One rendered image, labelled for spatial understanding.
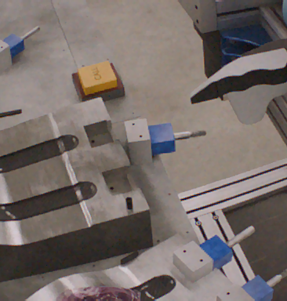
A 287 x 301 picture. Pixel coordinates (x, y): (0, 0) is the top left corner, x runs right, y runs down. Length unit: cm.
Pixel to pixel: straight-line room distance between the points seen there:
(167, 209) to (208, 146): 123
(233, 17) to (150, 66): 136
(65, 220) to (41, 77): 45
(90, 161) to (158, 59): 160
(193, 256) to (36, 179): 29
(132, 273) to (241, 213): 95
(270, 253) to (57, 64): 74
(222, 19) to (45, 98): 36
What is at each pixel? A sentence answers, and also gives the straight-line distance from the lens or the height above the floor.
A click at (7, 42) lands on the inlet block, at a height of 84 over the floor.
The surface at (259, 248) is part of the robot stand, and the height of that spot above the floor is 21.
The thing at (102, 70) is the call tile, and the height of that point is 84.
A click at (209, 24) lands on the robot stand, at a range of 161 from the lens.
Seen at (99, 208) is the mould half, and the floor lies 89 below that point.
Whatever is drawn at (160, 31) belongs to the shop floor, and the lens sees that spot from 311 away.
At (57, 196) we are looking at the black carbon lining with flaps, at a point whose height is 88.
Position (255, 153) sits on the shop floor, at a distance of 266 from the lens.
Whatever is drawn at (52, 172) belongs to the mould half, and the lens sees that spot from 141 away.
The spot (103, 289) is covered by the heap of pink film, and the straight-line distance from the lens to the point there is 123.
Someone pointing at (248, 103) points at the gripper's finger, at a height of 142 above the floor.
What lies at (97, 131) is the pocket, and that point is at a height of 87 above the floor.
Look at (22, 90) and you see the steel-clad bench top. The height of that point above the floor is 80.
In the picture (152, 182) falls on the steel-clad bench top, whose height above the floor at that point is 80.
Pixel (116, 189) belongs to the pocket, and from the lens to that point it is 140.
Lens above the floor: 189
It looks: 45 degrees down
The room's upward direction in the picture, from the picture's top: 6 degrees counter-clockwise
